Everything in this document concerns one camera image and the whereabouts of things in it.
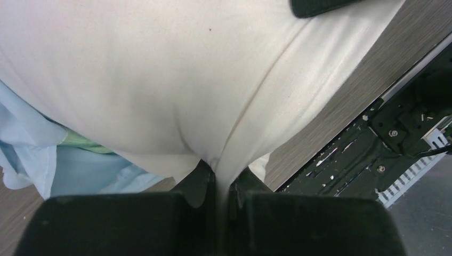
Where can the white pillow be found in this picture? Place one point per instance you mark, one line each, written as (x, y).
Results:
(167, 84)

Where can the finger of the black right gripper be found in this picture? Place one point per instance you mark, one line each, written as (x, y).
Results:
(311, 8)

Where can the light blue pillowcase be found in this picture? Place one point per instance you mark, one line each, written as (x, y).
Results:
(57, 161)

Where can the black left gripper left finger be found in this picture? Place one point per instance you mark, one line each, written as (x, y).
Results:
(176, 222)

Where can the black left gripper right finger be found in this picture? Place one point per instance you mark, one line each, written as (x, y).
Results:
(262, 222)

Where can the slotted aluminium rail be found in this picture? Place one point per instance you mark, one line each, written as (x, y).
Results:
(403, 175)

